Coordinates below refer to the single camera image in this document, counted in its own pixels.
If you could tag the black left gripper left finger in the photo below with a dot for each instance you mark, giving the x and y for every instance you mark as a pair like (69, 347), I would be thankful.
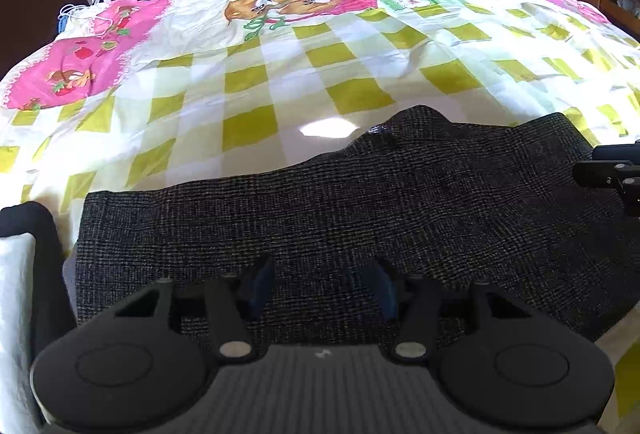
(150, 357)

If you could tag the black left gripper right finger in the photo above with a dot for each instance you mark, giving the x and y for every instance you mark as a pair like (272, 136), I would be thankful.
(495, 358)

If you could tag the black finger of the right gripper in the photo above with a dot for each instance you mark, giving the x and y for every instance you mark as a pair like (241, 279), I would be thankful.
(613, 167)

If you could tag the dark grey plaid pants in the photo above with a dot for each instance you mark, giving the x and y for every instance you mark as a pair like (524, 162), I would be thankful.
(454, 202)

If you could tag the checkered cartoon bed sheet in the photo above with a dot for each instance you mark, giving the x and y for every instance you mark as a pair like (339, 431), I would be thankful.
(146, 95)

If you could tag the dark wooden headboard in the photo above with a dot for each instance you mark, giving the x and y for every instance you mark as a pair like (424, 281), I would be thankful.
(25, 26)

